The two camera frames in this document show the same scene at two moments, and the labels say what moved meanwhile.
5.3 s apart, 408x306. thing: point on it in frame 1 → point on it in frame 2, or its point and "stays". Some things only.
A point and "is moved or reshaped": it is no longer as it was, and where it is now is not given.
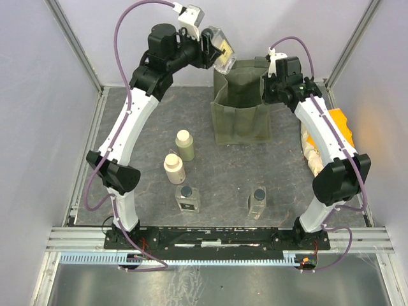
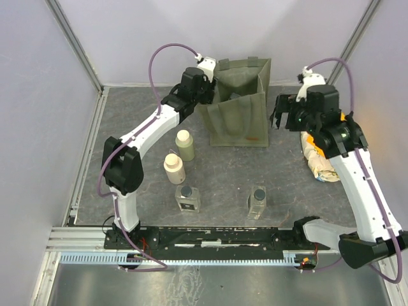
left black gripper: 206,54 → 210,89
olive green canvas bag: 239,113 is moved or reshaped
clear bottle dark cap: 257,202 stays
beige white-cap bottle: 173,165 stays
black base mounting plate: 217,240 stays
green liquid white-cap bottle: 184,141 stays
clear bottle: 226,62 → 234,95
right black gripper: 266,97 → 286,103
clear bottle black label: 187,198 stays
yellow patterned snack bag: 310,146 stays
